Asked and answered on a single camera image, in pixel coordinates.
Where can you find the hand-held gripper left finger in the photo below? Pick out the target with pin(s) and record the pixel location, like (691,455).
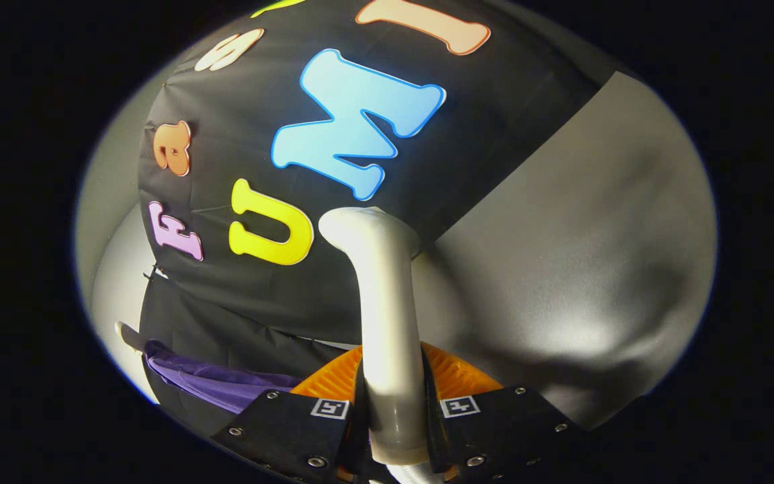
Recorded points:
(293,430)

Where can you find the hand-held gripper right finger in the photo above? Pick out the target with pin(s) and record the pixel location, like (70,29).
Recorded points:
(501,430)

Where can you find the white garment steamer head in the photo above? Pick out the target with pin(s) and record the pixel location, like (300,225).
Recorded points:
(390,323)

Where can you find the white plastic clothes hanger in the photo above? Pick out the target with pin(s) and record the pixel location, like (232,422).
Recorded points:
(128,334)

